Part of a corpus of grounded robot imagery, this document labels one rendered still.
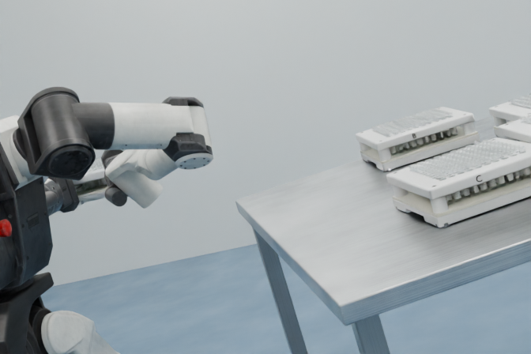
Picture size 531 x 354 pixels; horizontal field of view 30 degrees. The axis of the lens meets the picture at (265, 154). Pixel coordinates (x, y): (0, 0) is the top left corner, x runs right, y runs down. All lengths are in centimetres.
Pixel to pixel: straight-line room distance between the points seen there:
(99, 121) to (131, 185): 36
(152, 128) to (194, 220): 390
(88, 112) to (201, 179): 386
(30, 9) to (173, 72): 94
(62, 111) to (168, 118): 21
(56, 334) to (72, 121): 43
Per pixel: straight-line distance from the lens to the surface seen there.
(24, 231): 190
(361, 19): 526
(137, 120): 188
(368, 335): 155
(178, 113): 192
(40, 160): 182
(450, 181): 177
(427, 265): 157
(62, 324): 201
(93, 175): 245
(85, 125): 185
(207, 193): 570
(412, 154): 237
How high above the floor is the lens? 129
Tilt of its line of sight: 8 degrees down
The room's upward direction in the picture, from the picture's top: 17 degrees counter-clockwise
